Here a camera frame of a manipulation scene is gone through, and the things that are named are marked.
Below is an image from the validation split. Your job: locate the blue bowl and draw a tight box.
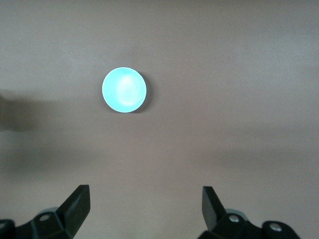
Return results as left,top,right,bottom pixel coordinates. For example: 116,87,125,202
101,66,148,113

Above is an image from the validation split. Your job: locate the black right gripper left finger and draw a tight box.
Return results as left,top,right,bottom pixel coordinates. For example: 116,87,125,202
0,184,90,239

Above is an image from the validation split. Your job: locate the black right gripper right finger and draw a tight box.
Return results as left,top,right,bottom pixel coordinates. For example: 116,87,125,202
201,185,300,239

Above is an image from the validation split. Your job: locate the brown table cover sheet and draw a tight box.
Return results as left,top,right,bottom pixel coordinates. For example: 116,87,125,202
0,0,319,239

